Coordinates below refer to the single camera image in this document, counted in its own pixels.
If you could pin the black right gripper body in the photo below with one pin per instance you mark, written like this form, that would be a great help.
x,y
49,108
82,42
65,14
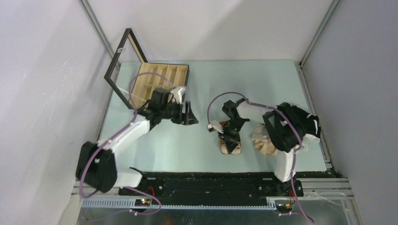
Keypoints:
x,y
231,132

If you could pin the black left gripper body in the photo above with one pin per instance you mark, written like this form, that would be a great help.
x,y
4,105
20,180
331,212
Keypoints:
x,y
175,110

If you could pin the orange-brown underwear with cream waistband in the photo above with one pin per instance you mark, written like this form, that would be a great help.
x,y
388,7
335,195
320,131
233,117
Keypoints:
x,y
222,144

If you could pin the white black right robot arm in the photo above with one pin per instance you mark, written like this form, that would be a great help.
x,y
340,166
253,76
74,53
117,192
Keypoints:
x,y
286,126

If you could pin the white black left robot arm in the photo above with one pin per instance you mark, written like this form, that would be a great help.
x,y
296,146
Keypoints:
x,y
97,163

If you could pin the beige crumpled underwear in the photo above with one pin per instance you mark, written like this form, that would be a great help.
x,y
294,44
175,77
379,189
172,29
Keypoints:
x,y
262,142

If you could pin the black divided storage box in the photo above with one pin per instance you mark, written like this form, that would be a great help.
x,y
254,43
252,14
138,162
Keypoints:
x,y
133,78

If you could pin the right controller board with leds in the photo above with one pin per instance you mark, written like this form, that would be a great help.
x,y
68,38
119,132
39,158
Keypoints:
x,y
284,208

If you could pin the controller board with leds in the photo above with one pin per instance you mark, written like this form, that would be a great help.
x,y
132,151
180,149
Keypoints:
x,y
284,208
142,202

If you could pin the left controller board with leds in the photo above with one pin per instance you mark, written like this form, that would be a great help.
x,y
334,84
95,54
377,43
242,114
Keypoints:
x,y
142,202

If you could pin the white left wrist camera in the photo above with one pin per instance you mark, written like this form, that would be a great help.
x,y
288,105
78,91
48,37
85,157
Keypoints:
x,y
178,94

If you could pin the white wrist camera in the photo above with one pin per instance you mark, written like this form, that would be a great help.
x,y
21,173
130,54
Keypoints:
x,y
178,94
215,126

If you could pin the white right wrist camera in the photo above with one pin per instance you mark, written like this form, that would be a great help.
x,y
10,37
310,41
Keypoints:
x,y
215,126

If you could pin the grey slotted cable duct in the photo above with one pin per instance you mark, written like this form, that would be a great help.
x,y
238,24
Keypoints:
x,y
132,203

